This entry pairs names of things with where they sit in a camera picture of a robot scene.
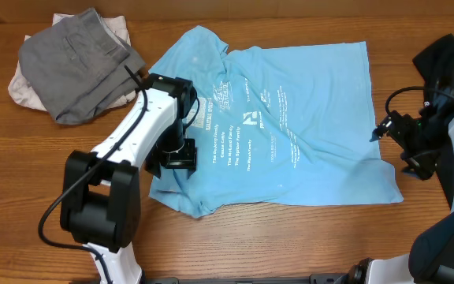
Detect black t-shirt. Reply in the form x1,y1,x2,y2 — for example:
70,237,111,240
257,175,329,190
411,32,454,210

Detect beige folded garment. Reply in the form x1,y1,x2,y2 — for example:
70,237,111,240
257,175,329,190
8,16,136,112

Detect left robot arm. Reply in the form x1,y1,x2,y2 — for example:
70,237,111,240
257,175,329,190
60,73,198,283

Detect light blue printed t-shirt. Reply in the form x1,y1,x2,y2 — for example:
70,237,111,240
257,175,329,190
150,26,403,218

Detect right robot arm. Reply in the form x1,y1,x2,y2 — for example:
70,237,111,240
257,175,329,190
335,70,454,283

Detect grey folded trousers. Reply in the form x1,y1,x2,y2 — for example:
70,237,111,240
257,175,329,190
18,8,145,125

